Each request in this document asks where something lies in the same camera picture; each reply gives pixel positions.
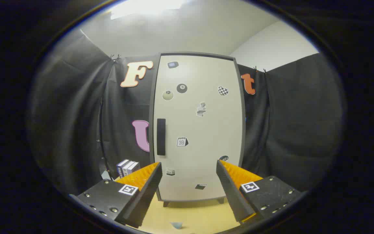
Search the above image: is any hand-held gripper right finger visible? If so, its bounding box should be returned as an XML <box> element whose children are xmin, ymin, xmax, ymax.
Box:
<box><xmin>216</xmin><ymin>159</ymin><xmax>302</xmax><ymax>224</ymax></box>

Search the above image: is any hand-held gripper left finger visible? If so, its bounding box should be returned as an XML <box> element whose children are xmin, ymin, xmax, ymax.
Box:
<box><xmin>69</xmin><ymin>162</ymin><xmax>163</xmax><ymax>228</ymax></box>

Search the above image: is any white cabinet door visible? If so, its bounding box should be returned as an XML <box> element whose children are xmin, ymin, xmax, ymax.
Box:
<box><xmin>154</xmin><ymin>55</ymin><xmax>243</xmax><ymax>201</ymax></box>

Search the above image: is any black door handle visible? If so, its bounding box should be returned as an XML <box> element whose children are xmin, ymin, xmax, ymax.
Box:
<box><xmin>157</xmin><ymin>119</ymin><xmax>166</xmax><ymax>156</ymax></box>

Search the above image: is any white spine book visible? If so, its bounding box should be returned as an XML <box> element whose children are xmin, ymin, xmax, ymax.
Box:
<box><xmin>122</xmin><ymin>160</ymin><xmax>135</xmax><ymax>176</ymax></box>

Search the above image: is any dark blue book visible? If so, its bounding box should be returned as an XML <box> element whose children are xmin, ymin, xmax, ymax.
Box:
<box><xmin>116</xmin><ymin>159</ymin><xmax>129</xmax><ymax>178</ymax></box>

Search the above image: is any dark grey cabinet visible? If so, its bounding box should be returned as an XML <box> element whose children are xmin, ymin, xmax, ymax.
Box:
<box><xmin>149</xmin><ymin>52</ymin><xmax>246</xmax><ymax>208</ymax></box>

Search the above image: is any thin black stand pole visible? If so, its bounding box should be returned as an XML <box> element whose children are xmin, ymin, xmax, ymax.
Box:
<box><xmin>97</xmin><ymin>94</ymin><xmax>113</xmax><ymax>179</ymax></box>

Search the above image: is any black backdrop cloth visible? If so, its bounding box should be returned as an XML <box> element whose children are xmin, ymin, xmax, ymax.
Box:
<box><xmin>28</xmin><ymin>29</ymin><xmax>343</xmax><ymax>195</ymax></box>

